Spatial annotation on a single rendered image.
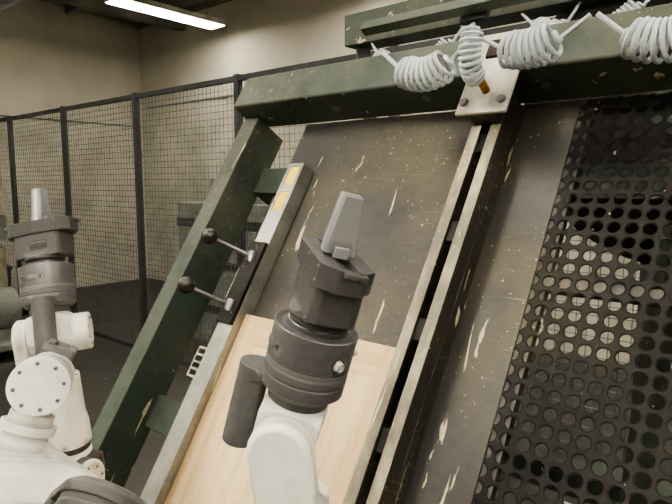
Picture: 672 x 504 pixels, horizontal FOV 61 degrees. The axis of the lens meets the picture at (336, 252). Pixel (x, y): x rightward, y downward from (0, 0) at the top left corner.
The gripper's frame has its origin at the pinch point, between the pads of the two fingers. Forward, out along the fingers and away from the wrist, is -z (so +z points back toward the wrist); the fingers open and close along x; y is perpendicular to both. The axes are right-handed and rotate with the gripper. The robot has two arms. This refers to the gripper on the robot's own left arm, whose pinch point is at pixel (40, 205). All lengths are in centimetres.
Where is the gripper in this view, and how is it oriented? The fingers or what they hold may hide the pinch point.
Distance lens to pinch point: 115.4
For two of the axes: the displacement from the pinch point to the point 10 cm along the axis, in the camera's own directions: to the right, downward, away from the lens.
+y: -1.5, -1.0, -9.8
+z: 1.5, 9.8, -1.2
